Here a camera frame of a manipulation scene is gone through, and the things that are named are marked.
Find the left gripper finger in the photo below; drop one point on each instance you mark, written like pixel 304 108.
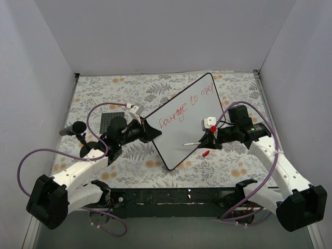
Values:
pixel 151 135
pixel 146 126

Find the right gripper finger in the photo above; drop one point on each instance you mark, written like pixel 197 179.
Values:
pixel 210 145
pixel 207 137

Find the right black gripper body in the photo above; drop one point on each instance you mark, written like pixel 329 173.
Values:
pixel 214 138

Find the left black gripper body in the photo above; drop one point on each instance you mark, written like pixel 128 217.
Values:
pixel 144 129

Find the red marker cap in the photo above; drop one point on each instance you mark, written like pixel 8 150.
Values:
pixel 205 153

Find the white marker pen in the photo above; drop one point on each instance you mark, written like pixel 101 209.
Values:
pixel 192 144

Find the white board with black frame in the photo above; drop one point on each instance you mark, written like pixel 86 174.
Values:
pixel 180 118

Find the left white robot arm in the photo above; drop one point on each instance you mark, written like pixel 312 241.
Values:
pixel 54 197

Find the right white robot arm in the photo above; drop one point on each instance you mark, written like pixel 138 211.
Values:
pixel 284 192

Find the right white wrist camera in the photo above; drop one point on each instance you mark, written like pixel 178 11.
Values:
pixel 209 124

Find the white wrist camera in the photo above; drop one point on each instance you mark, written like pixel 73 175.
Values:
pixel 135 111
pixel 209 124

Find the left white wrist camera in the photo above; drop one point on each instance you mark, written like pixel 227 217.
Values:
pixel 135 111

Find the black front mounting rail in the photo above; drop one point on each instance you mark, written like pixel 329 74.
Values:
pixel 172 202

